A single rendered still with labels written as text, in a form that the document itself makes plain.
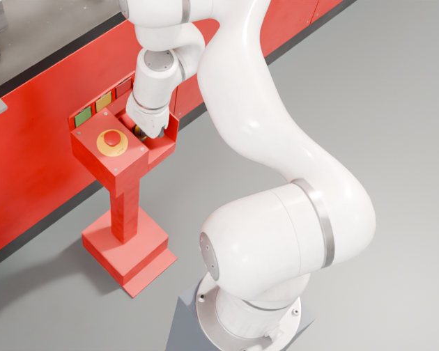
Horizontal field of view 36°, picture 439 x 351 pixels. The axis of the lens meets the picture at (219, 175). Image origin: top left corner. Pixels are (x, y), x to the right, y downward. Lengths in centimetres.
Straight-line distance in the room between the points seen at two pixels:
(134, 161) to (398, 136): 140
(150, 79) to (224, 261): 63
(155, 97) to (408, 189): 141
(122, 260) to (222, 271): 135
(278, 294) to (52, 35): 93
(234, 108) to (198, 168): 157
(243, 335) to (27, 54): 82
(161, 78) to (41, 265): 110
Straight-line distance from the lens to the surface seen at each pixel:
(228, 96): 91
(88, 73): 179
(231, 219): 84
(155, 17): 98
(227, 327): 120
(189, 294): 123
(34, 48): 164
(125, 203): 190
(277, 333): 120
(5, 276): 233
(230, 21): 97
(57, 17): 169
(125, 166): 157
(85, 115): 161
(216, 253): 84
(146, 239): 221
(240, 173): 247
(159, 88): 141
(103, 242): 221
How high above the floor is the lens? 218
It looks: 62 degrees down
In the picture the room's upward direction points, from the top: 16 degrees clockwise
